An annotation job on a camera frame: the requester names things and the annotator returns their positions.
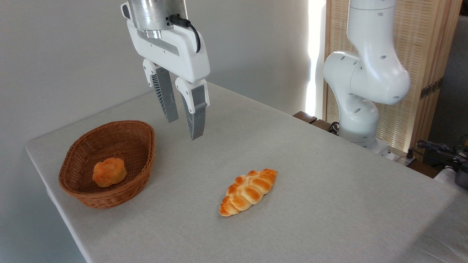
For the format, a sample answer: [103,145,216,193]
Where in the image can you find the wooden slatted screen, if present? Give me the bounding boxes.
[324,0,463,154]

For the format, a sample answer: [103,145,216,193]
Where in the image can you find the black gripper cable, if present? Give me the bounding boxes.
[169,15,201,53]

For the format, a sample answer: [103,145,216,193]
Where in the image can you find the black power plug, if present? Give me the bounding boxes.
[405,148,418,167]

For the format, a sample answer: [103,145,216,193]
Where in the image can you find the long braided bread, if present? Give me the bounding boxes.
[219,168,278,217]

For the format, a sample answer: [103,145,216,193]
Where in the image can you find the grey tablecloth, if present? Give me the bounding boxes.
[25,77,468,263]

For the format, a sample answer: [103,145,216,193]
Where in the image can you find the dark brown wooden piece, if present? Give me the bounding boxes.
[292,111,339,136]

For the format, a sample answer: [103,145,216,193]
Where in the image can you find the brown wicker basket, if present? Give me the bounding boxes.
[58,120,156,209]

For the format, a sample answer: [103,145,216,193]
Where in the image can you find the round golden bun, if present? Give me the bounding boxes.
[92,157,127,188]

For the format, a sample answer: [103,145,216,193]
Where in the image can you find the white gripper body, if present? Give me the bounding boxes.
[121,2,211,84]

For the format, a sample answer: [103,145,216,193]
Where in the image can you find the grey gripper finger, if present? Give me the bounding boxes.
[143,58,180,123]
[175,77,210,141]

